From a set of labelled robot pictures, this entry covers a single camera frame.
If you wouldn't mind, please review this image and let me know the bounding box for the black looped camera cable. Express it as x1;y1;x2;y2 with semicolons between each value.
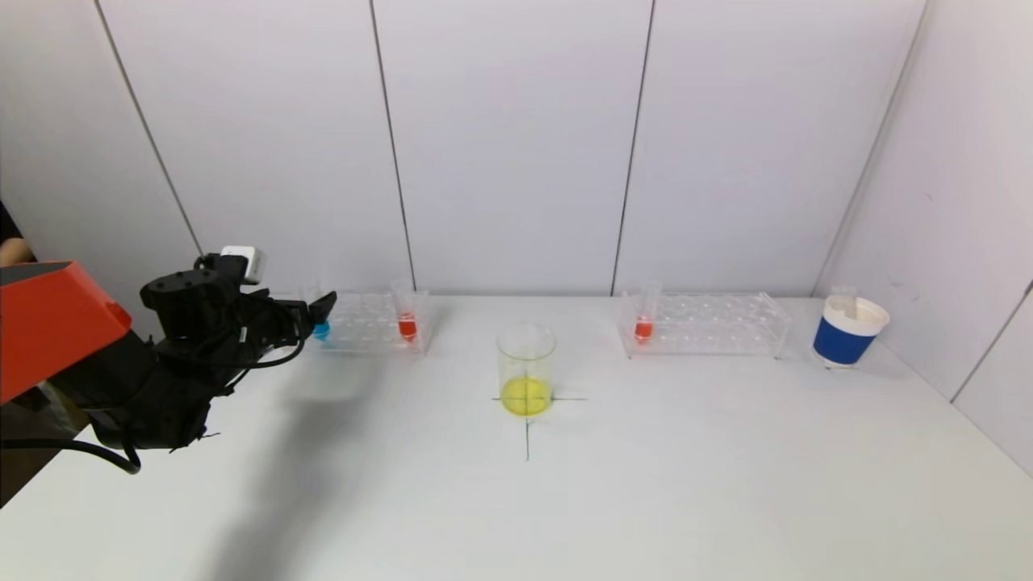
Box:
157;319;312;372

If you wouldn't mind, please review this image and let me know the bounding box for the test tube with red liquid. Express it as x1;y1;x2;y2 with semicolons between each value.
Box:
634;280;664;344
391;278;421;344

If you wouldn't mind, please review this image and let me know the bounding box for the clear glass beaker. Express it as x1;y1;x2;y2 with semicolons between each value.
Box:
496;323;558;417

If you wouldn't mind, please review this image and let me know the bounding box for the blue white paper cup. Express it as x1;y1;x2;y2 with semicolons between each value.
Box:
813;295;891;370

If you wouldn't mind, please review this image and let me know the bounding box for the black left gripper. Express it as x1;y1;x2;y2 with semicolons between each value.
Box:
247;290;338;346

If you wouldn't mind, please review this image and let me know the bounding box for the test tube with blue liquid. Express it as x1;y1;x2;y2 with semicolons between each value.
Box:
305;278;333;342

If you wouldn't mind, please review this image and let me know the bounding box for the clear acrylic test tube rack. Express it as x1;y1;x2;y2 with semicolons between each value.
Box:
617;292;792;358
311;290;434;354

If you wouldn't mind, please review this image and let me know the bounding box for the white grey wrist camera module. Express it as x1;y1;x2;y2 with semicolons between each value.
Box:
198;246;266;285

